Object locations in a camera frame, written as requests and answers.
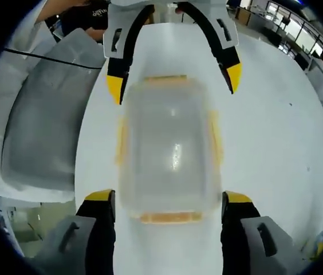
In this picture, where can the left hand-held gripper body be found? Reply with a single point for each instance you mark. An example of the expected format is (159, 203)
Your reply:
(138, 2)

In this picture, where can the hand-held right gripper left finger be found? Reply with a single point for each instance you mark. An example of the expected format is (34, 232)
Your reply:
(98, 229)

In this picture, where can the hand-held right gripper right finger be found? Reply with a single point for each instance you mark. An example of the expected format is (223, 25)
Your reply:
(238, 229)

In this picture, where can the clear lid with yellow buckles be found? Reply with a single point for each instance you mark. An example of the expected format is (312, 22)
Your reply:
(170, 218)

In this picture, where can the clear plastic container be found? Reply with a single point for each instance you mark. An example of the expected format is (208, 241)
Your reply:
(170, 137)

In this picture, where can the person's left hand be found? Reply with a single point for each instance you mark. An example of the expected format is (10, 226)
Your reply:
(178, 10)

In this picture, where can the office desks with monitors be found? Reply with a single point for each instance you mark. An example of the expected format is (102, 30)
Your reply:
(299, 43)

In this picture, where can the grey mesh office chair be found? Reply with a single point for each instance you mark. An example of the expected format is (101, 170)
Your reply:
(44, 114)

